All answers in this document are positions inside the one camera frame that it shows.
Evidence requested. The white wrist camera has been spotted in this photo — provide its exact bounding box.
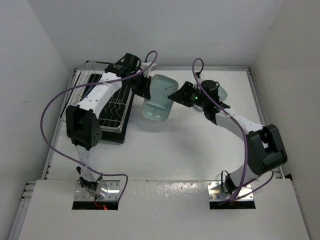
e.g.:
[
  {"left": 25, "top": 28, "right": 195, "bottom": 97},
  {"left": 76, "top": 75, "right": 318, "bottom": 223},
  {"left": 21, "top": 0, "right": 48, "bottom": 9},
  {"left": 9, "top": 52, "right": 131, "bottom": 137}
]
[
  {"left": 195, "top": 71, "right": 205, "bottom": 79},
  {"left": 141, "top": 62, "right": 158, "bottom": 77}
]

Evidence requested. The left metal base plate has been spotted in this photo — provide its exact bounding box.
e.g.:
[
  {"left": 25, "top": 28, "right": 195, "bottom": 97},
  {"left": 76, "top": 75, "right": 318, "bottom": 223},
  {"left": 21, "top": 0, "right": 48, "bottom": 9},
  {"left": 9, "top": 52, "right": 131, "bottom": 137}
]
[{"left": 74, "top": 180, "right": 120, "bottom": 202}]

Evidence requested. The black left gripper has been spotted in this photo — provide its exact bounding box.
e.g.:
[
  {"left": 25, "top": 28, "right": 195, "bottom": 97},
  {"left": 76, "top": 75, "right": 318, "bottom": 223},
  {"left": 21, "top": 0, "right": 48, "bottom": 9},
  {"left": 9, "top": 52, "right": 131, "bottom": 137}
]
[{"left": 123, "top": 71, "right": 150, "bottom": 99}]

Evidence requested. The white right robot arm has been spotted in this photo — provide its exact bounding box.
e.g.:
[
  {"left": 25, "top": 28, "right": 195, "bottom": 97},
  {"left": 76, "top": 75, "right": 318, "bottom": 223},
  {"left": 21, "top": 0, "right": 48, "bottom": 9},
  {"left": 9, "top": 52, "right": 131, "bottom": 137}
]
[{"left": 168, "top": 80, "right": 288, "bottom": 199}]

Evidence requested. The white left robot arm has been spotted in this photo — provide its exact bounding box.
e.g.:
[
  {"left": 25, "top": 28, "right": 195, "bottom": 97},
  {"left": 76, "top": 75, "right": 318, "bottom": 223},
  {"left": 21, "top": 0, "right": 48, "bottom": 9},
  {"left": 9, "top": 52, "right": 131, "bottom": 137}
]
[{"left": 65, "top": 53, "right": 154, "bottom": 196}]

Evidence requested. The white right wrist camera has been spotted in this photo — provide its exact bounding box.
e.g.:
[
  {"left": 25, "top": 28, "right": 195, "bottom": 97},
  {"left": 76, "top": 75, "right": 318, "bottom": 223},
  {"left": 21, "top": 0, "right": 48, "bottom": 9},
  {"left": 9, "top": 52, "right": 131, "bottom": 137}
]
[{"left": 195, "top": 71, "right": 205, "bottom": 79}]

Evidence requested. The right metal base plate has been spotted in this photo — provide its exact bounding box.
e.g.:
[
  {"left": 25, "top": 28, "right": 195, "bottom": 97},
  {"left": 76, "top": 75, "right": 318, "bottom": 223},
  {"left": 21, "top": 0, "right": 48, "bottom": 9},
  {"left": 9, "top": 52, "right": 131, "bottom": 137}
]
[{"left": 207, "top": 180, "right": 254, "bottom": 203}]

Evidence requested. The white wire dish rack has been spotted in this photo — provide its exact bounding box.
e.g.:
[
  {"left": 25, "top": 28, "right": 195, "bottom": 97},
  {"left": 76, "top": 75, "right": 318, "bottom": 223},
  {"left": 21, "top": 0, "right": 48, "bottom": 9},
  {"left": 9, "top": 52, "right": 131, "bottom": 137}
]
[{"left": 60, "top": 60, "right": 133, "bottom": 133}]

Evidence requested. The metal base plate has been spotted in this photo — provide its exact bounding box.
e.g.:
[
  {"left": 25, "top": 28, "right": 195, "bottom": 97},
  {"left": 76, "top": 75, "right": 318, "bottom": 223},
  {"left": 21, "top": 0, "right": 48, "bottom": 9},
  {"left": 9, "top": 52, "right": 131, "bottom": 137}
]
[
  {"left": 207, "top": 180, "right": 254, "bottom": 203},
  {"left": 74, "top": 180, "right": 120, "bottom": 202}
]

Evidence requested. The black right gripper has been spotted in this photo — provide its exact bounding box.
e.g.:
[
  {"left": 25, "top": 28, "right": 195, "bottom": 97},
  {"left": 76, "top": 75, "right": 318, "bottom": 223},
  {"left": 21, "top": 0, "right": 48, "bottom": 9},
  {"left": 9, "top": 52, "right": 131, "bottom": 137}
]
[{"left": 168, "top": 81, "right": 208, "bottom": 109}]

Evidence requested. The light green plate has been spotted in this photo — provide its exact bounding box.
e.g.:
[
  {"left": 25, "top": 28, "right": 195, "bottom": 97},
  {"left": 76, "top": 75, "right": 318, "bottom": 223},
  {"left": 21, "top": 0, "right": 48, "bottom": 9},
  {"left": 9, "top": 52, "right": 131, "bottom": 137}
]
[
  {"left": 192, "top": 84, "right": 229, "bottom": 112},
  {"left": 141, "top": 74, "right": 179, "bottom": 123}
]

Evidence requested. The black drain tray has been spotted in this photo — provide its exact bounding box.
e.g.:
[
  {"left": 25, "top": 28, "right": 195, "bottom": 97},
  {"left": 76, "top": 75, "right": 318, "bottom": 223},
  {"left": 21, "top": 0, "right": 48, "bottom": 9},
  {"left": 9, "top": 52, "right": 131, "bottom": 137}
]
[{"left": 65, "top": 73, "right": 134, "bottom": 148}]

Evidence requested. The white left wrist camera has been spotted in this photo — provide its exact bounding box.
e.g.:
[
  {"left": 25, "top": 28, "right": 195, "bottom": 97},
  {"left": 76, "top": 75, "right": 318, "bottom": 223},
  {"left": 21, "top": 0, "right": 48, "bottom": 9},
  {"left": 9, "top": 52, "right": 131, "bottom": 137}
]
[{"left": 141, "top": 62, "right": 158, "bottom": 77}]

